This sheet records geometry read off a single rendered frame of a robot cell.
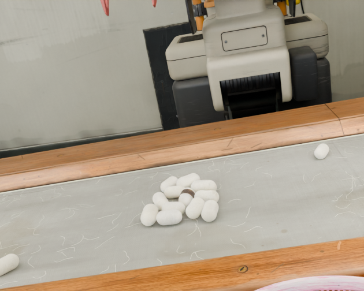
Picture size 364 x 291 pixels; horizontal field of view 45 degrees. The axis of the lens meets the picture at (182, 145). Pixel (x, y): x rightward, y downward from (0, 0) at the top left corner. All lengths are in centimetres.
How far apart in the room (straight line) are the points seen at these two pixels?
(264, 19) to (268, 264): 85
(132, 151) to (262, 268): 40
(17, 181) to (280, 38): 76
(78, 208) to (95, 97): 219
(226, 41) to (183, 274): 85
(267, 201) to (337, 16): 216
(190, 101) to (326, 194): 99
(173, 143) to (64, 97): 219
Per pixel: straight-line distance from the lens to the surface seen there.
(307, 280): 43
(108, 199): 70
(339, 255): 47
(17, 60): 298
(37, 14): 287
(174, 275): 46
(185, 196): 61
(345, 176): 65
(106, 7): 92
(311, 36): 150
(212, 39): 122
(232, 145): 76
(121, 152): 79
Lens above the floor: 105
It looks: 22 degrees down
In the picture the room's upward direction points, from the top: 11 degrees counter-clockwise
